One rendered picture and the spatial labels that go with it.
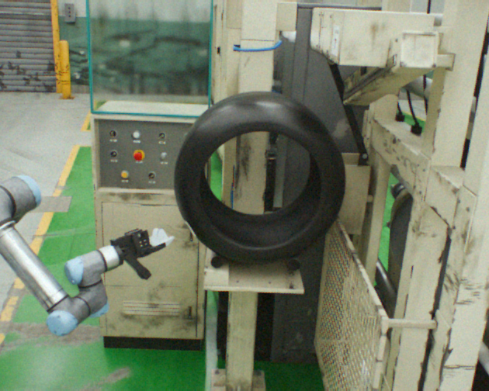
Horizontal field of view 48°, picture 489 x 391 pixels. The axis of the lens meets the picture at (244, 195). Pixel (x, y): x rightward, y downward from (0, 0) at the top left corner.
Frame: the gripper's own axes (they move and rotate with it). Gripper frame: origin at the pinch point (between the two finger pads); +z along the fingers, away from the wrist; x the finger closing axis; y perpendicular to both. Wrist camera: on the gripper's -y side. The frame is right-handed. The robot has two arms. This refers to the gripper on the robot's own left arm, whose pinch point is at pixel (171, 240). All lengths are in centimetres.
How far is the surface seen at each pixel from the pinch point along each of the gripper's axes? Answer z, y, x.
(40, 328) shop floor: -21, -60, 152
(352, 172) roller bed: 79, 1, -11
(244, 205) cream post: 47, -4, 23
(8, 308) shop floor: -29, -50, 182
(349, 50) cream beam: 39, 47, -58
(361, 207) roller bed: 81, -14, -9
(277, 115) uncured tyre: 36, 33, -25
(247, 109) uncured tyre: 29, 36, -19
